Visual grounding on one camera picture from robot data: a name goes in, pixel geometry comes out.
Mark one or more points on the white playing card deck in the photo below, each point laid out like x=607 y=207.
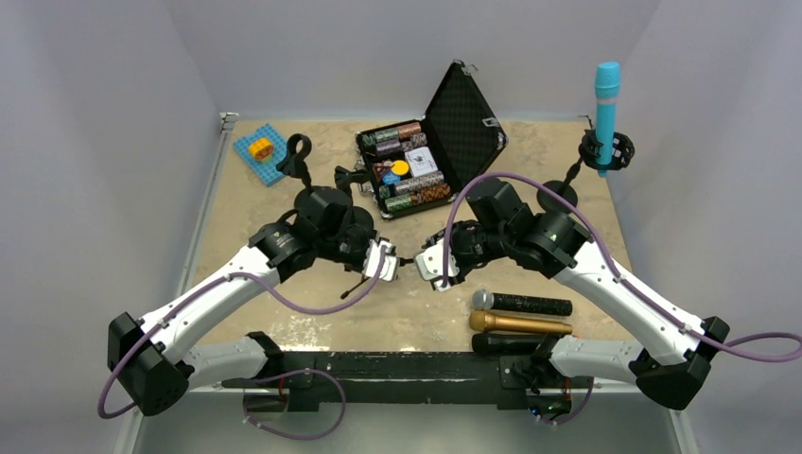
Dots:
x=421 y=161

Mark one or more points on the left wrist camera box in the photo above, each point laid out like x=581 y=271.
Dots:
x=381 y=261

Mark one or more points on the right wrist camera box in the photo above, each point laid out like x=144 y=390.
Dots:
x=433 y=269

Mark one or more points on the silver-head black microphone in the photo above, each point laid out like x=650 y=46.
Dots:
x=486 y=300

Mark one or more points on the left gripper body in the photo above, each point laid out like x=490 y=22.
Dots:
x=349 y=246

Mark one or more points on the yellow dealer chip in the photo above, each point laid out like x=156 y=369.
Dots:
x=400 y=168

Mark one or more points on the black microphone orange end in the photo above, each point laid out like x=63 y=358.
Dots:
x=538 y=345

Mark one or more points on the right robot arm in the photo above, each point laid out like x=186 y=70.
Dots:
x=670 y=357

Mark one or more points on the yellow orange toy brick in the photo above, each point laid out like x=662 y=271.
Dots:
x=261 y=149

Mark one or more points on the red triangular token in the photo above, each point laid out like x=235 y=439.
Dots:
x=383 y=170

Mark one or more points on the black front mounting rail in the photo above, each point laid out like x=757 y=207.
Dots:
x=408 y=378

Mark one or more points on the black round-base mic stand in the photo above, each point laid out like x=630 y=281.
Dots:
x=298 y=148

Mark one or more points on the gold microphone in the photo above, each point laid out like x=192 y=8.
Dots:
x=484 y=321

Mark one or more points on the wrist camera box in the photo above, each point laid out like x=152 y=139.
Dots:
x=381 y=261
x=433 y=269

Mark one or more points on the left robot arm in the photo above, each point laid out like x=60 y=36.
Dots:
x=156 y=357

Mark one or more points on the black poker chip case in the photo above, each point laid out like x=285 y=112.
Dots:
x=464 y=137

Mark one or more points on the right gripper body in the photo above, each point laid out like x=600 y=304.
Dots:
x=471 y=248

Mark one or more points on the blue microphone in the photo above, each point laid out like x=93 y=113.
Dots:
x=606 y=85

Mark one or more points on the blue building baseplate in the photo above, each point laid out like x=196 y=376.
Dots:
x=265 y=172

